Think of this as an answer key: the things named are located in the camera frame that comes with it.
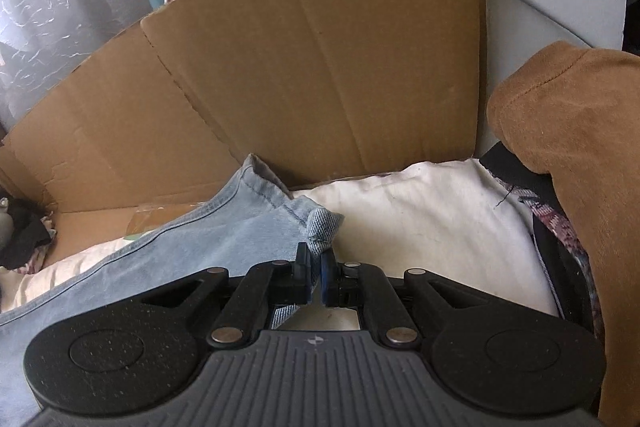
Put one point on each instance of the cream bear print bedsheet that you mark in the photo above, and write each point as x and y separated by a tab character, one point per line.
452	219

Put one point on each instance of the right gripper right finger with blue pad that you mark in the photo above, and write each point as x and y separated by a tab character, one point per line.
366	289

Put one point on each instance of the black garment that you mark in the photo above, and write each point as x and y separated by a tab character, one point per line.
22	232

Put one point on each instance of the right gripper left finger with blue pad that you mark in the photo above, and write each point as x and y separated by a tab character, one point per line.
265	289

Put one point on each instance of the folded brown garment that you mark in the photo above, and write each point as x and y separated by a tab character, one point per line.
574	113

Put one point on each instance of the brown cardboard sheet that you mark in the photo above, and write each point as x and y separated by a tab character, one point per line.
166	111

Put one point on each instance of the light blue denim shorts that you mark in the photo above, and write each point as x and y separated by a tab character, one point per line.
252	219

